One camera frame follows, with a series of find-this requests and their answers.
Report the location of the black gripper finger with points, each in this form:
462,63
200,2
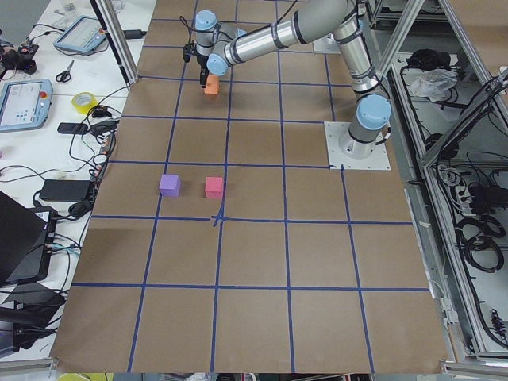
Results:
203,79

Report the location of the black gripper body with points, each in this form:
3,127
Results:
202,64

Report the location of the orange foam block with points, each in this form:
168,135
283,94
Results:
212,85

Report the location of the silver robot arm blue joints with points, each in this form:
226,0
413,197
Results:
296,73

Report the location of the teach pendant upper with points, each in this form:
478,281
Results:
83,37

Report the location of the teach pendant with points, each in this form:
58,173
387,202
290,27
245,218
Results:
83,37
25,104

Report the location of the pink foam block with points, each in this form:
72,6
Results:
214,187

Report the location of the purple foam block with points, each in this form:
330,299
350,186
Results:
169,185

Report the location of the black power strip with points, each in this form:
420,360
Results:
100,162

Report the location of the yellow tape roll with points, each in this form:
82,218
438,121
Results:
84,102

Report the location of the black smartphone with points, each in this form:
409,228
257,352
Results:
72,128

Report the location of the brown paper mat blue grid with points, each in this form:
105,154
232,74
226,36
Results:
297,268

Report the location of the teach pendant lower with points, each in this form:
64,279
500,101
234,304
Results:
25,104

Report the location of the black power adapter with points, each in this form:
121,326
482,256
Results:
64,190

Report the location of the crumpled white cloth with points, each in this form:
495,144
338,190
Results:
434,85

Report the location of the black laptop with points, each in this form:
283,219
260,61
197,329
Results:
26,238

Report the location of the aluminium frame post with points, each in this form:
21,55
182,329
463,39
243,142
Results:
104,11

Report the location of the black handled scissors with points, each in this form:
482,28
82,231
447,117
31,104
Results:
65,75

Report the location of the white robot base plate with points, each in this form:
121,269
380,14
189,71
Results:
344,153

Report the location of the aluminium cable enclosure frame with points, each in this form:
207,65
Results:
457,151

